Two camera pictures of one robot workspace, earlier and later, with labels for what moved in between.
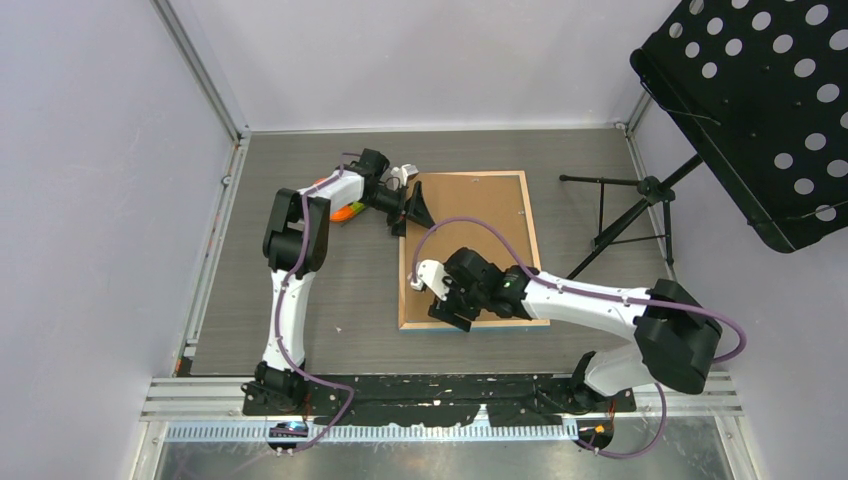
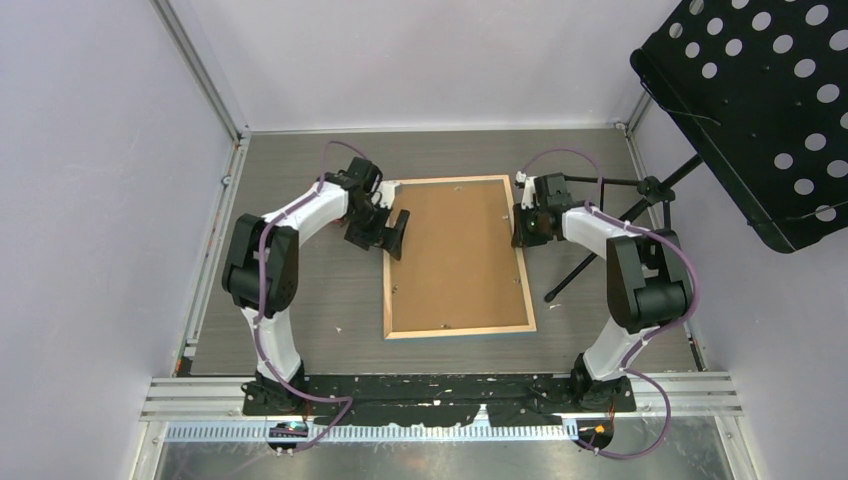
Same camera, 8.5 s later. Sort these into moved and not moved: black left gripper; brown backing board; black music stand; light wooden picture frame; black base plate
Moved: brown backing board; light wooden picture frame; black left gripper
Not moved: black base plate; black music stand
